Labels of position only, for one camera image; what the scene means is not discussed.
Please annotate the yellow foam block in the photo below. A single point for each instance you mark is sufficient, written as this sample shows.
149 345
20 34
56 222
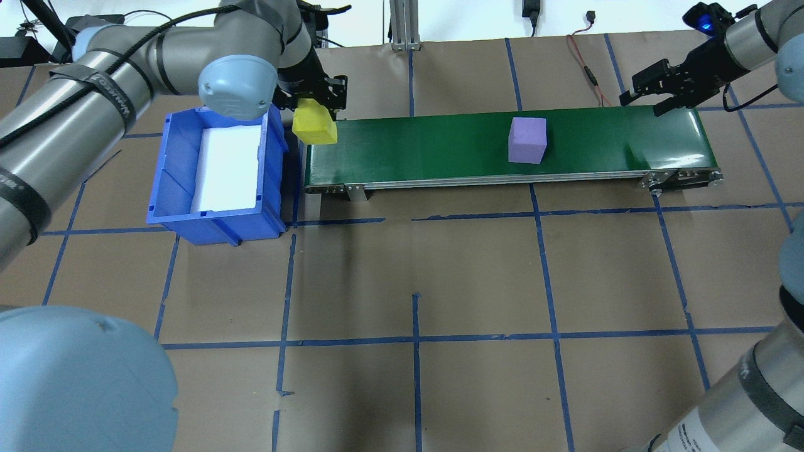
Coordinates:
314 125

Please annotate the purple foam block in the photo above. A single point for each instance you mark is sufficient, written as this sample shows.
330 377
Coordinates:
526 141

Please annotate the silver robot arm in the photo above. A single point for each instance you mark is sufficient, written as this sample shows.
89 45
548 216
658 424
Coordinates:
63 138
754 31

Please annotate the white foam pad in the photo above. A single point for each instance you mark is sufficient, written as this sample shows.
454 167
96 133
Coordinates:
226 166

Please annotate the green conveyor belt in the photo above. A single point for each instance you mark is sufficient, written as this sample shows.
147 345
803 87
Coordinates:
427 150

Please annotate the black hanging plug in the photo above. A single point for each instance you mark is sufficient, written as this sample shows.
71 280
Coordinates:
531 7

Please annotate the blue plastic bin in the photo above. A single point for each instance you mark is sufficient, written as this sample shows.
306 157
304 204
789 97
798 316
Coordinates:
213 226

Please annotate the black electronics box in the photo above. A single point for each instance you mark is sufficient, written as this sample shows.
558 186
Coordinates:
94 22

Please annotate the black slanted pole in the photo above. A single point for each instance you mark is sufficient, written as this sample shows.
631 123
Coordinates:
44 22

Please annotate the black flat device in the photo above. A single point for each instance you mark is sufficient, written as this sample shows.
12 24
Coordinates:
19 50

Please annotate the aluminium frame post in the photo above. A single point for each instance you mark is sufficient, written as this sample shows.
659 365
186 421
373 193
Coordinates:
404 25

